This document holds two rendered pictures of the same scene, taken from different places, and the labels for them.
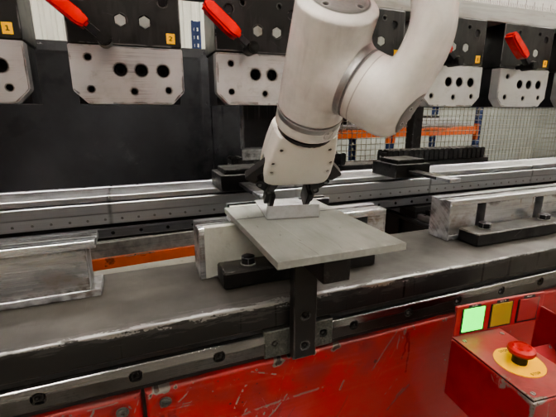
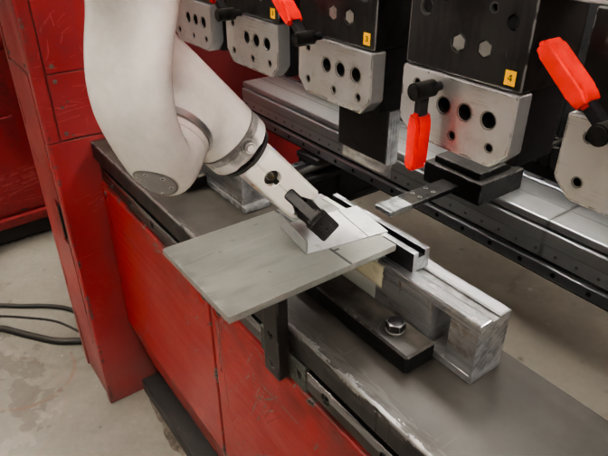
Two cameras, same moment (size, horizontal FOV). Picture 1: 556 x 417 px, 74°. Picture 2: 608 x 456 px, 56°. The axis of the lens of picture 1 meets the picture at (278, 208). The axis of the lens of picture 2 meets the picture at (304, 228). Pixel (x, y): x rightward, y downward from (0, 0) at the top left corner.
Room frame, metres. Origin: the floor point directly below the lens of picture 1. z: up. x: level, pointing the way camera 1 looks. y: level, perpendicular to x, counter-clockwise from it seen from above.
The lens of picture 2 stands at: (0.40, -0.68, 1.42)
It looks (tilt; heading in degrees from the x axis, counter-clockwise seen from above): 31 degrees down; 75
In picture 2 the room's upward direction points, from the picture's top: straight up
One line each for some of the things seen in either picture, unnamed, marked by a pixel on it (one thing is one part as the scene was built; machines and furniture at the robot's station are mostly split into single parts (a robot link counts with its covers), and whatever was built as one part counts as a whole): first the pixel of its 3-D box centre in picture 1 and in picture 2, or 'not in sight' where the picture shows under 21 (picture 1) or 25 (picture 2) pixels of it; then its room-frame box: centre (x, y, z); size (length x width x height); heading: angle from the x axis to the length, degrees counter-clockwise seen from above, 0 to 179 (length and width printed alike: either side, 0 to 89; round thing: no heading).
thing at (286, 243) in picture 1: (301, 225); (280, 249); (0.54, -0.04, 1.00); 0.26 x 0.18 x 0.01; 21
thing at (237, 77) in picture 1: (254, 55); (358, 33); (0.67, 0.04, 1.26); 0.15 x 0.09 x 0.17; 111
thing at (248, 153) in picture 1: (268, 132); (366, 134); (0.68, 0.02, 1.13); 0.10 x 0.02 x 0.10; 111
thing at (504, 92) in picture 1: (508, 69); not in sight; (0.88, -0.52, 1.26); 0.15 x 0.09 x 0.17; 111
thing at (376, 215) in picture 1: (294, 236); (384, 274); (0.70, -0.03, 0.92); 0.39 x 0.06 x 0.10; 111
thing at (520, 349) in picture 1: (520, 356); not in sight; (0.50, -0.38, 0.79); 0.04 x 0.04 x 0.04
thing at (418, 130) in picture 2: not in sight; (422, 125); (0.67, -0.15, 1.20); 0.04 x 0.02 x 0.10; 21
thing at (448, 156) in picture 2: (248, 181); (442, 182); (0.83, 0.07, 1.01); 0.26 x 0.12 x 0.05; 21
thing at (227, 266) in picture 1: (299, 263); (346, 301); (0.64, -0.04, 0.89); 0.30 x 0.05 x 0.03; 111
